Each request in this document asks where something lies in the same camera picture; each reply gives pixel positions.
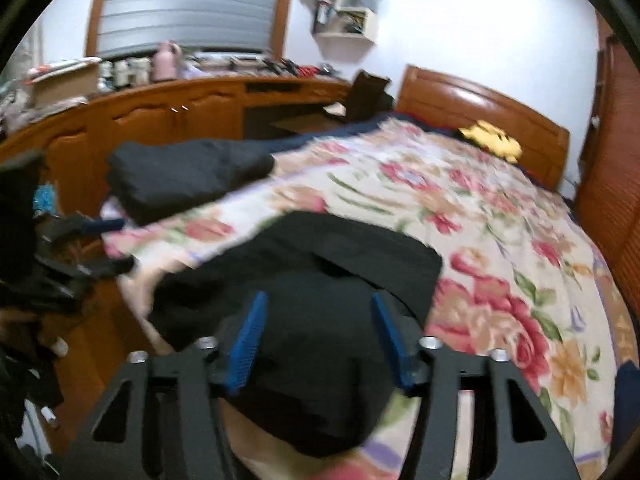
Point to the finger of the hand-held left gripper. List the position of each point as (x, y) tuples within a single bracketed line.
[(107, 266), (100, 225)]

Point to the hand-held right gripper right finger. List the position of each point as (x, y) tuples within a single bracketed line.
[(392, 345)]

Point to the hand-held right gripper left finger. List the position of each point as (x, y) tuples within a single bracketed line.
[(247, 345)]

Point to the black coat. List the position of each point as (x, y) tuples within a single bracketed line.
[(320, 360)]

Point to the folded black clothes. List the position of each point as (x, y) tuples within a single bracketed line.
[(185, 175)]

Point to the wooden cabinet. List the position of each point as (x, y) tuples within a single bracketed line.
[(150, 120)]

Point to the cardboard box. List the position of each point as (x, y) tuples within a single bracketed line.
[(65, 82)]

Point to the floral blanket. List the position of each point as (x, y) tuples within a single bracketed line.
[(500, 240)]

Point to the pink bottle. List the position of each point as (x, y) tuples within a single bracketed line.
[(165, 62)]

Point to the yellow plush toy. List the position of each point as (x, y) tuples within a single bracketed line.
[(492, 140)]

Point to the grey window blind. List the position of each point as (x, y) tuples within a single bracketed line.
[(190, 5)]

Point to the dark blue cloth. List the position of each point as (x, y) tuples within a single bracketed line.
[(629, 395)]

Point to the dark chair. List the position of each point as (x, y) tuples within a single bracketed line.
[(367, 95)]

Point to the wooden headboard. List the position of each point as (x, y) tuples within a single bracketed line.
[(450, 100)]

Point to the wooden louvered wardrobe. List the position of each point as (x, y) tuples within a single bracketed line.
[(615, 185)]

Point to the white wall shelf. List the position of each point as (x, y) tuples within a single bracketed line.
[(350, 5)]

